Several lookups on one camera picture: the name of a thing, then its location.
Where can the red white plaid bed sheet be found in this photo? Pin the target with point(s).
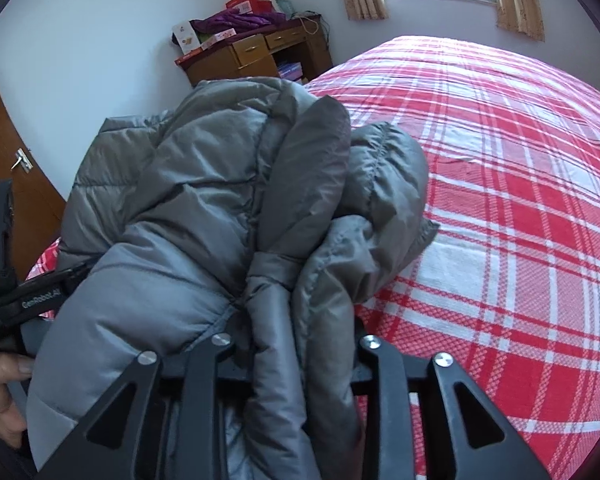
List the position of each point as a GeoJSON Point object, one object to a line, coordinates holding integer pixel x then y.
{"type": "Point", "coordinates": [510, 285]}

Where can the purple cloth on desk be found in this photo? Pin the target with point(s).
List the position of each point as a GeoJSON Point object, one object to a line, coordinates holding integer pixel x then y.
{"type": "Point", "coordinates": [232, 19]}

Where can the red gift bag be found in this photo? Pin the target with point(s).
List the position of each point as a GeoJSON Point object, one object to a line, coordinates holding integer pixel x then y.
{"type": "Point", "coordinates": [250, 6]}

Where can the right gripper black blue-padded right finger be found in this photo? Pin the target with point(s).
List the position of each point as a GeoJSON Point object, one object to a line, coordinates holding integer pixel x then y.
{"type": "Point", "coordinates": [465, 435]}

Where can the yellow right window curtain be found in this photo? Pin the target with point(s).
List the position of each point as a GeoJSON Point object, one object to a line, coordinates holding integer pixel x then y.
{"type": "Point", "coordinates": [522, 16]}

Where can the person's left hand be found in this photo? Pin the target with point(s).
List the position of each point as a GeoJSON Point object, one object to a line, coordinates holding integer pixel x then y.
{"type": "Point", "coordinates": [13, 368]}

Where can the brown wooden desk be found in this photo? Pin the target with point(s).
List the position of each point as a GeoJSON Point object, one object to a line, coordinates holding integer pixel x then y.
{"type": "Point", "coordinates": [297, 50]}

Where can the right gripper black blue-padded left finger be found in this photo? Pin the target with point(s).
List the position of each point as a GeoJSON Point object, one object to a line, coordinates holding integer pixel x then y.
{"type": "Point", "coordinates": [163, 418]}

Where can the white red box on desk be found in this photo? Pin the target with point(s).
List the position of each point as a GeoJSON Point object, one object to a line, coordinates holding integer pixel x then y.
{"type": "Point", "coordinates": [186, 37]}

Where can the grey puffer down jacket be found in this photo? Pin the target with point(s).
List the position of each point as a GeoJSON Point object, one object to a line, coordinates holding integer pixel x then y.
{"type": "Point", "coordinates": [256, 201]}

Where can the silver door handle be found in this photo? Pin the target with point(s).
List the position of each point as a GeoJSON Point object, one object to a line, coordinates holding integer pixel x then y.
{"type": "Point", "coordinates": [22, 161]}

